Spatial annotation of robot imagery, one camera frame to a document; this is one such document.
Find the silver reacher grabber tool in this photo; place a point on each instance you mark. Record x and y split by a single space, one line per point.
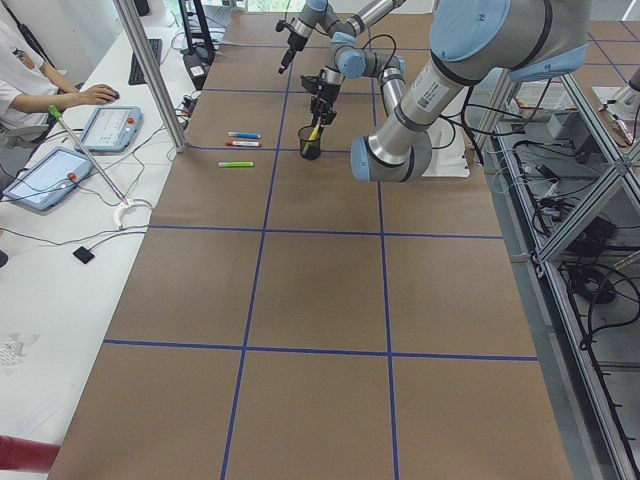
125 204

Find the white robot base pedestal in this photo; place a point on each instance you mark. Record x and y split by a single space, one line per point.
448 151

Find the near teach pendant tablet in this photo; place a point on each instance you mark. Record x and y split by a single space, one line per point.
49 181

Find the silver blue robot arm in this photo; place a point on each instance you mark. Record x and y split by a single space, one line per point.
532 40
320 13

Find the yellow highlighter pen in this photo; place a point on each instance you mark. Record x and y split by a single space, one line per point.
312 144

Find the blue marker pen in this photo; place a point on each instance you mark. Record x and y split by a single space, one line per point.
244 135

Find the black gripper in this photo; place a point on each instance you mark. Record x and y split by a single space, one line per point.
293 43
325 92

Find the black mesh pen cup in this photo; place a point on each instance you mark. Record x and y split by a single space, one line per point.
303 135

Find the person in white shirt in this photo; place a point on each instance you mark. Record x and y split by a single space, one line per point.
29 84

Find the red marker pen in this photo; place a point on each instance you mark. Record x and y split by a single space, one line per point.
243 144

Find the small black square pad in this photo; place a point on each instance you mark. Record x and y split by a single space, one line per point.
83 254

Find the teach pendant tablet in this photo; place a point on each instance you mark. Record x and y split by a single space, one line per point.
111 129
49 181

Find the far teach pendant tablet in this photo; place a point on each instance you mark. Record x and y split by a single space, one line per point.
111 129

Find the person right hand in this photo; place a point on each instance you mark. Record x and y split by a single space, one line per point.
99 94

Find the aluminium frame post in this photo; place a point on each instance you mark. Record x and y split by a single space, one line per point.
136 34

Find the green highlighter pen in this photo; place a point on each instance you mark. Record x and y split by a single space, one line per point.
235 164

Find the aluminium side frame rack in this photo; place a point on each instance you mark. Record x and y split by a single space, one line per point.
568 185

